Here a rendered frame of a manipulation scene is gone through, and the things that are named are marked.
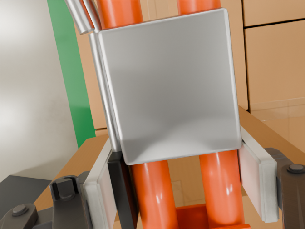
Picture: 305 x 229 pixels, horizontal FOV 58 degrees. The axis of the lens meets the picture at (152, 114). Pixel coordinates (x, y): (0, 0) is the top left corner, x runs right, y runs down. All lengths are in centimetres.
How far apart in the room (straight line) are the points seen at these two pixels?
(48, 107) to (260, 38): 97
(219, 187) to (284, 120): 62
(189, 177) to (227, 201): 23
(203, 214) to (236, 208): 3
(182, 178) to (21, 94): 110
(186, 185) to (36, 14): 111
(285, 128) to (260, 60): 19
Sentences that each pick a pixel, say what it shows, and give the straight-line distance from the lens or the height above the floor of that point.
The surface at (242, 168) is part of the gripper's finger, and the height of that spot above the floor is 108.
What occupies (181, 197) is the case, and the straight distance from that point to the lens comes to 35.
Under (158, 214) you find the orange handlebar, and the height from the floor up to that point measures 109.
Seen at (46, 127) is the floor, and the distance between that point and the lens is 138.
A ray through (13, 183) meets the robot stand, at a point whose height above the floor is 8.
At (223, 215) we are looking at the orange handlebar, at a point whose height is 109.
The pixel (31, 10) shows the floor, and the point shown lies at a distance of 135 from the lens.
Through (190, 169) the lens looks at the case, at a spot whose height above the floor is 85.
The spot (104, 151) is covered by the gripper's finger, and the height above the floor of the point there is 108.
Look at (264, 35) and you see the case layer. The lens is 72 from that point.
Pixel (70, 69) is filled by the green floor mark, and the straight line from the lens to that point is 129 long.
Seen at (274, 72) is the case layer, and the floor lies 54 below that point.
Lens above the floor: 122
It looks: 76 degrees down
